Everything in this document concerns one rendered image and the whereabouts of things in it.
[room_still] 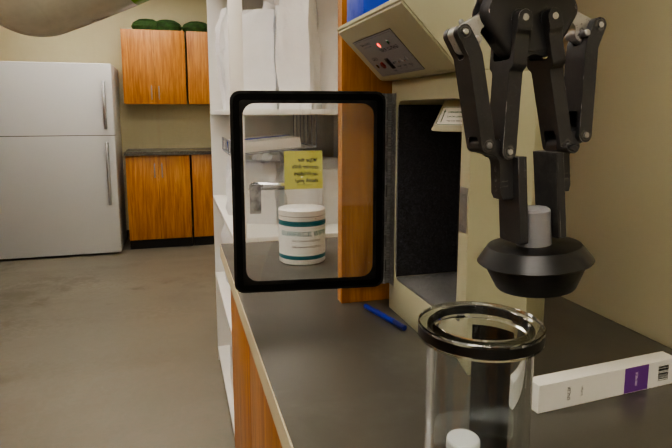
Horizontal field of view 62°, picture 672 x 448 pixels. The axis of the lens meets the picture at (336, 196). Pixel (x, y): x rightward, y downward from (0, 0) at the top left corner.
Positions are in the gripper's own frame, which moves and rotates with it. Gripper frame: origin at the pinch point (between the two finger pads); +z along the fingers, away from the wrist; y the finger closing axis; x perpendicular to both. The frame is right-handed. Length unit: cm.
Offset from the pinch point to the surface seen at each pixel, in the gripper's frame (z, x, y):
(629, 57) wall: -14, 52, 58
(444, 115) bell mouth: -6, 49, 17
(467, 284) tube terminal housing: 19.8, 36.0, 12.7
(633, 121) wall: -1, 50, 57
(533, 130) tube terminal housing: -2.7, 35.7, 25.0
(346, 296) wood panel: 32, 73, 3
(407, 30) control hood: -19.1, 40.2, 7.3
